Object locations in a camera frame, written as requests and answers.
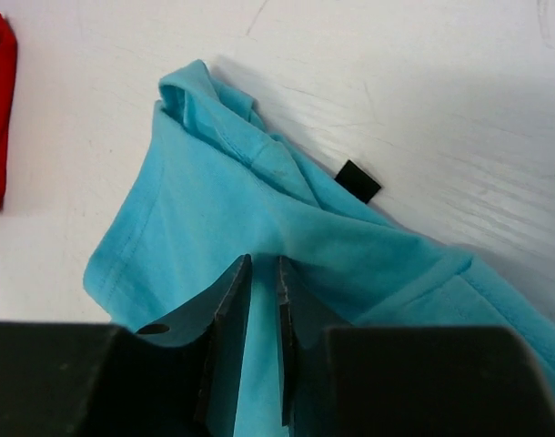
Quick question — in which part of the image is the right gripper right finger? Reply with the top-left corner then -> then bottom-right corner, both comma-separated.
277,257 -> 555,436

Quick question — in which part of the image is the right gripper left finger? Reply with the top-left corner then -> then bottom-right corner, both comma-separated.
0,255 -> 252,436

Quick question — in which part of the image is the turquoise t shirt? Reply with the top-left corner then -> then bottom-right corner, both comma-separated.
83,60 -> 555,436

